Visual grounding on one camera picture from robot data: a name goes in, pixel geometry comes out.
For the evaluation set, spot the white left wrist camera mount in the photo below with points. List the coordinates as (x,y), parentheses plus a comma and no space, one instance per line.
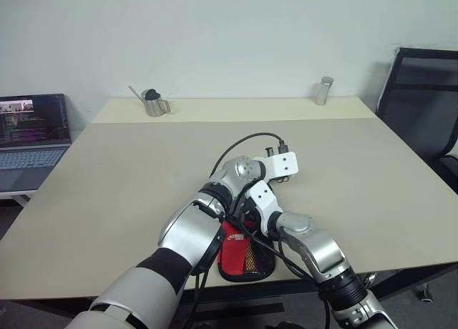
(284,164)

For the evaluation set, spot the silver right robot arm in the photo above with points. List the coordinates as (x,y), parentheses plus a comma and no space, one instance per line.
(322,250)

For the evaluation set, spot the white side table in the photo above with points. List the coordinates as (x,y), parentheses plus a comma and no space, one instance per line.
(18,196)

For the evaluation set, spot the red and black mesh pouch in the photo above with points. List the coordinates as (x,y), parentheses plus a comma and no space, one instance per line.
(232,257)

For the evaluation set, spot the black object in cup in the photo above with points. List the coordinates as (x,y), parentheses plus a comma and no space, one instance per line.
(152,94)

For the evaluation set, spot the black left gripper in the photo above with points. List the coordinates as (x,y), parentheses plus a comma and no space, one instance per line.
(282,180)

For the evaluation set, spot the black mesh office chair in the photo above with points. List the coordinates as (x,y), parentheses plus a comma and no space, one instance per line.
(426,103)

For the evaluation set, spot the steel shaker bottle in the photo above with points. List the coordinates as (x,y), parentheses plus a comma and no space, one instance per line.
(322,93)

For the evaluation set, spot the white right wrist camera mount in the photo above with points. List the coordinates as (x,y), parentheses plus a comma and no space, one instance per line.
(266,200)

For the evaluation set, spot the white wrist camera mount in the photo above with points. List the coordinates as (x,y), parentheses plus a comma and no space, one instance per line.
(266,200)
(284,164)

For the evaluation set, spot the thin metal rod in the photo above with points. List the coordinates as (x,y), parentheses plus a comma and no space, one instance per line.
(136,93)

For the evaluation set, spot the open laptop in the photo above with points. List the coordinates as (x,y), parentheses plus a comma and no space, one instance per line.
(32,128)

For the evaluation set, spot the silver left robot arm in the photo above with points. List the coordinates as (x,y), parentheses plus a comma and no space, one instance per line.
(193,236)

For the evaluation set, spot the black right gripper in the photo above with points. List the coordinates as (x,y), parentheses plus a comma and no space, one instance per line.
(247,209)

